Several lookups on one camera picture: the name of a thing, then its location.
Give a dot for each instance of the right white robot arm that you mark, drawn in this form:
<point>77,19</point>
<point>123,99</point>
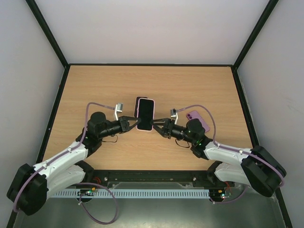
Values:
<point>254,167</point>

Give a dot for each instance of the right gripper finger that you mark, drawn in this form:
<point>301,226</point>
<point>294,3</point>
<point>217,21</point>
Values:
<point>160,129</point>
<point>160,121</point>

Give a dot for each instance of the pink phone case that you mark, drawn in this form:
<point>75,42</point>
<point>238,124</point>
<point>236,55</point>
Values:
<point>142,97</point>
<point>154,114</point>

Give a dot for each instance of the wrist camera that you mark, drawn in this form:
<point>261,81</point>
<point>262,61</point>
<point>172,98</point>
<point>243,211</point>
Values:
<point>118,109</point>
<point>174,115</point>

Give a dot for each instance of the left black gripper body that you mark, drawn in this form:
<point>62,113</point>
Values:
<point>123,126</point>

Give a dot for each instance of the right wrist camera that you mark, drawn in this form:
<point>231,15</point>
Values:
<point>174,115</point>

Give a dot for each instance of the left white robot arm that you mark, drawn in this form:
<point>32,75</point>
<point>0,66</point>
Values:
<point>33,185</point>

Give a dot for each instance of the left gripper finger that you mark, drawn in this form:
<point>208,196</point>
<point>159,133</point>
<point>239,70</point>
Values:
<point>132,124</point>
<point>130,118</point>

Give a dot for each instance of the black phone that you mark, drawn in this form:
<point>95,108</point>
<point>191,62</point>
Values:
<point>136,107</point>
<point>145,114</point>

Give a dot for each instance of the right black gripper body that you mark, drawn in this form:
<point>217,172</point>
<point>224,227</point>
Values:
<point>167,128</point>

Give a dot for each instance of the white slotted cable duct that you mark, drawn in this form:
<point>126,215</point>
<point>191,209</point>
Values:
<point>133,194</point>

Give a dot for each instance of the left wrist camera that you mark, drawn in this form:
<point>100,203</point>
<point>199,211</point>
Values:
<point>118,109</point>

